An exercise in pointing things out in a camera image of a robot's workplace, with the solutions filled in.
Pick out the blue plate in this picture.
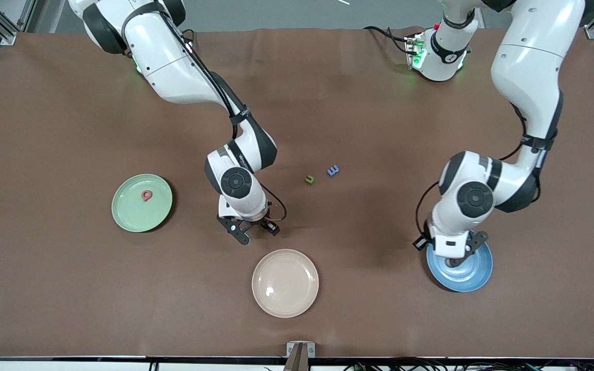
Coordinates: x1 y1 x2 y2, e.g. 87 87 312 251
426 238 493 293

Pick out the beige plate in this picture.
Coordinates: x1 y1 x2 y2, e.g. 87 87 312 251
252 249 320 318

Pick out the green plate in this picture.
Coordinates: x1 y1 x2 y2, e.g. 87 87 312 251
111 174 173 233

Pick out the brown table cover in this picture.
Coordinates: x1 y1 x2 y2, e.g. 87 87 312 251
0 27 594 359

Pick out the grey metal mount bracket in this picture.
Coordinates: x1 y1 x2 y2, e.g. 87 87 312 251
286 341 316 358

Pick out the black cable bundle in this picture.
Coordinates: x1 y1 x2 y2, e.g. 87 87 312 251
343 356 594 371

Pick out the tan camera pole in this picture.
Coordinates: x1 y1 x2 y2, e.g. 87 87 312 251
283 344 310 371

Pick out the black arm base cable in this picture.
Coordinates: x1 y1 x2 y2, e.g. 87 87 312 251
363 25 416 55
179 27 197 55

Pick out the white table edge rail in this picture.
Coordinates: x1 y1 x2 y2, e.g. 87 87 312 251
0 358 594 371

